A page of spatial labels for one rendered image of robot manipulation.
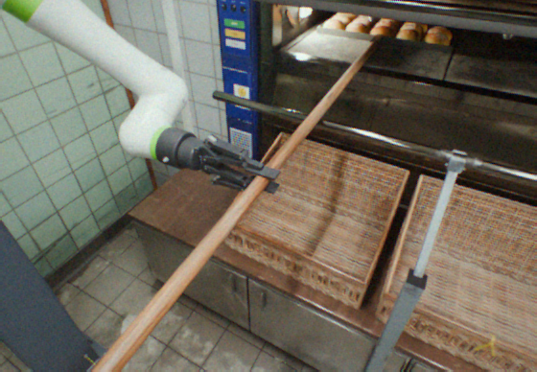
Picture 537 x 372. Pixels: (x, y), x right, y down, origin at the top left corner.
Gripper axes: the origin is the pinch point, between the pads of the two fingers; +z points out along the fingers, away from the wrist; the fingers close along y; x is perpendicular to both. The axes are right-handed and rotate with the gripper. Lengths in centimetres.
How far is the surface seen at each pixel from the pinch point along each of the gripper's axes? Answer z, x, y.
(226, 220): 0.6, 14.9, -1.3
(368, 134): 15.0, -30.5, 1.8
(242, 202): 0.7, 9.8, -1.3
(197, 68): -72, -69, 14
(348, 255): 17, -37, 60
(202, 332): -38, -7, 119
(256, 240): -13, -19, 49
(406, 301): 35.9, -7.4, 31.1
